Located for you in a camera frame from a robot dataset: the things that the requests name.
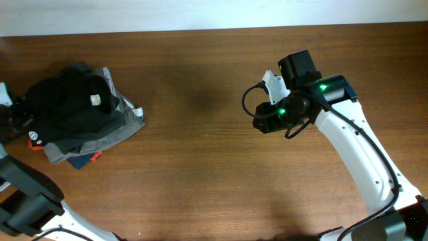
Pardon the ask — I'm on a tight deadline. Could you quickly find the black t-shirt small logo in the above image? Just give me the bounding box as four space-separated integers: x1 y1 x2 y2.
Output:
24 63 125 154

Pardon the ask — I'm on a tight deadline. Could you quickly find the grey folded garment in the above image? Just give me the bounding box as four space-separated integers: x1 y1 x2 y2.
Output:
43 67 145 164

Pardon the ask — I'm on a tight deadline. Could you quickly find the navy folded garment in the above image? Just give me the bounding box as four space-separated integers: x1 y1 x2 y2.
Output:
67 153 95 170

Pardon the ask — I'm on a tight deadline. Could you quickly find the right black cable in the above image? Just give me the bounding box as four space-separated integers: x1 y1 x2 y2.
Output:
241 82 402 241

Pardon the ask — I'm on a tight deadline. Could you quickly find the red orange garment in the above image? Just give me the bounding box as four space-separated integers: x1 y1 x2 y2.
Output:
28 139 103 161

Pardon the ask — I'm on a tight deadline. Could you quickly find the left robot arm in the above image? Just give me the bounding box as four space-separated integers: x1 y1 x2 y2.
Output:
1 141 122 241

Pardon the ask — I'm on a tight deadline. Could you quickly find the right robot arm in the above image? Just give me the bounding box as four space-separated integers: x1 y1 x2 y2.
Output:
252 50 427 241

